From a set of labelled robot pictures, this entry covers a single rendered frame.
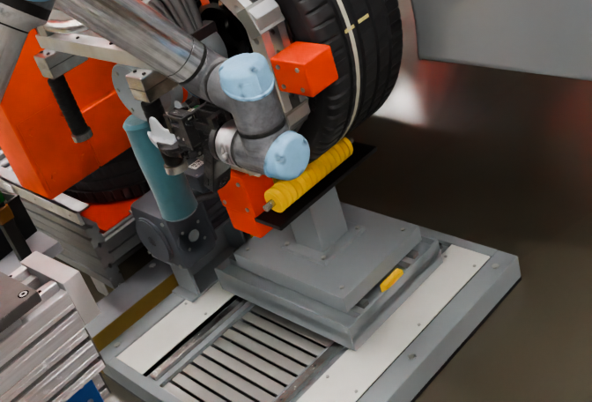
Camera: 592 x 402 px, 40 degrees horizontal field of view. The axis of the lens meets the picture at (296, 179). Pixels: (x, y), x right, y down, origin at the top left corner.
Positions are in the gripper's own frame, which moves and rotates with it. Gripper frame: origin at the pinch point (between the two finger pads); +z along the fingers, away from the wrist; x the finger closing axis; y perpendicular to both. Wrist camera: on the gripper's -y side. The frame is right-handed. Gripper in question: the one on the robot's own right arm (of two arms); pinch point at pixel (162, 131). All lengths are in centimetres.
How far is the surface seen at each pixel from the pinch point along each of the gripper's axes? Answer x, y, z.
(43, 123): -4, -12, 62
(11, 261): 18, -38, 62
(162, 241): -13, -49, 45
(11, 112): 1, -6, 63
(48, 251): 11, -39, 56
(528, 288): -68, -82, -24
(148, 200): -18, -42, 54
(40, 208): -6, -49, 99
